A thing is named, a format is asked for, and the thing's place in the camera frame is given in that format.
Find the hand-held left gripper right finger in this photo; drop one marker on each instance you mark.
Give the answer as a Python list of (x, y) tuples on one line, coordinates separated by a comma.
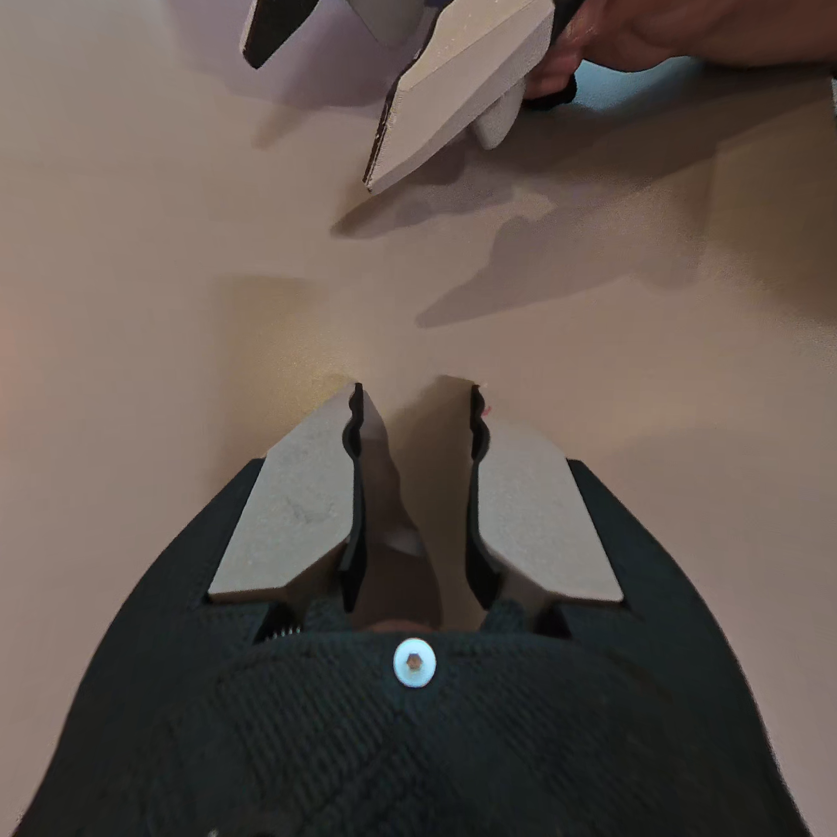
[(543, 523)]

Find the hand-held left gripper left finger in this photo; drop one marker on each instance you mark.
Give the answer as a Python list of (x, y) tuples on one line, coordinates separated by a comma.
[(288, 510)]

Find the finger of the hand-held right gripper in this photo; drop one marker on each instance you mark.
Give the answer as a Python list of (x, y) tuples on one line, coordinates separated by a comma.
[(458, 85), (274, 33)]

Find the person's right hand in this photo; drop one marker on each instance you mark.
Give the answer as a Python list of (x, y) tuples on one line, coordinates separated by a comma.
[(641, 33)]

